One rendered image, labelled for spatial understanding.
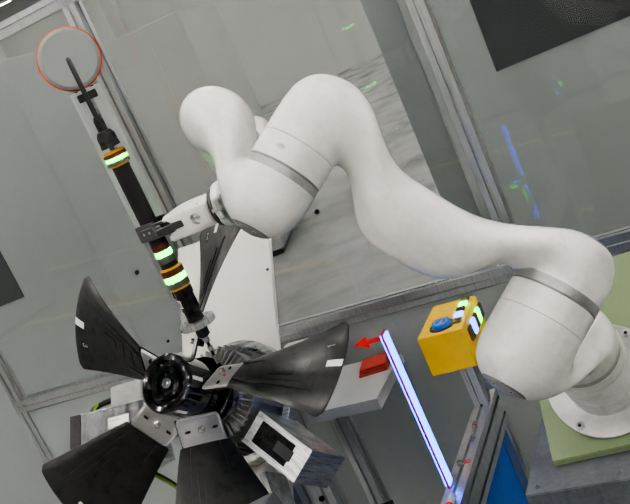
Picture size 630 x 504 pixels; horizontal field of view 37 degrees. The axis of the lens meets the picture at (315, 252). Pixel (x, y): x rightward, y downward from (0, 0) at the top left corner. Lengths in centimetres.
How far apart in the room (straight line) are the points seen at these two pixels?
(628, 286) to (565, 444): 29
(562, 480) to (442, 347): 45
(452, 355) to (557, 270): 72
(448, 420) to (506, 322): 138
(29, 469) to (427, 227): 333
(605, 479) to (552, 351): 38
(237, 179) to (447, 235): 27
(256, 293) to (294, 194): 98
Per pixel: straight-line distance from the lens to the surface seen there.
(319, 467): 186
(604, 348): 136
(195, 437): 184
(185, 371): 181
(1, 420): 425
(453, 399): 254
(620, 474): 154
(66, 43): 243
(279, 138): 115
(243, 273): 214
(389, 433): 265
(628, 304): 164
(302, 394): 168
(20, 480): 436
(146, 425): 192
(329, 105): 116
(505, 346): 121
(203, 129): 123
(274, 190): 113
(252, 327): 209
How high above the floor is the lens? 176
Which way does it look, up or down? 14 degrees down
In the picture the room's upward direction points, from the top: 24 degrees counter-clockwise
